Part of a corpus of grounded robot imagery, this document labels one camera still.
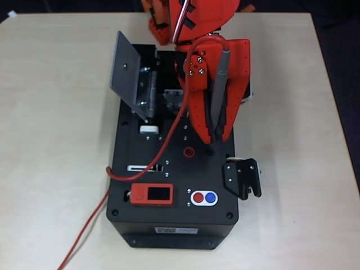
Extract red display module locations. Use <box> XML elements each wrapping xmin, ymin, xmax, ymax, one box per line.
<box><xmin>129</xmin><ymin>182</ymin><xmax>174</xmax><ymax>208</ymax></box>

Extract red and blue buttons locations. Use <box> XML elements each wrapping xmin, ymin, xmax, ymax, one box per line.
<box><xmin>190</xmin><ymin>190</ymin><xmax>219</xmax><ymax>206</ymax></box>

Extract slot slider with black knob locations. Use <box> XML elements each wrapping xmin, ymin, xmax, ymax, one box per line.
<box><xmin>126</xmin><ymin>164</ymin><xmax>164</xmax><ymax>173</ymax></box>

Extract grey hinged door panel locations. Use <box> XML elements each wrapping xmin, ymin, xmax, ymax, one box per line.
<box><xmin>109</xmin><ymin>30</ymin><xmax>158</xmax><ymax>123</ymax></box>

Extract red cable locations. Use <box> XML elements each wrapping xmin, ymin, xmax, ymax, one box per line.
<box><xmin>57</xmin><ymin>37</ymin><xmax>230</xmax><ymax>270</ymax></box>

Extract small terminal circuit board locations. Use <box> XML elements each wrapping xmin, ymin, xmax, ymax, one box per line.
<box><xmin>164</xmin><ymin>89</ymin><xmax>185</xmax><ymax>112</ymax></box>

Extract black task board box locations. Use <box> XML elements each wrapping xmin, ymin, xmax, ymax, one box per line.
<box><xmin>106</xmin><ymin>43</ymin><xmax>240</xmax><ymax>250</ymax></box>

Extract black corner block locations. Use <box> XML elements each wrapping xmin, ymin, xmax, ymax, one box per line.
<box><xmin>132</xmin><ymin>43</ymin><xmax>158</xmax><ymax>67</ymax></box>

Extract white label sticker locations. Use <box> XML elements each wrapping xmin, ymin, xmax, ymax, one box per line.
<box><xmin>155</xmin><ymin>227</ymin><xmax>199</xmax><ymax>235</ymax></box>

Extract grey test probe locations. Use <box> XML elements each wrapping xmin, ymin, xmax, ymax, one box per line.
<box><xmin>210</xmin><ymin>49</ymin><xmax>232</xmax><ymax>136</ymax></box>

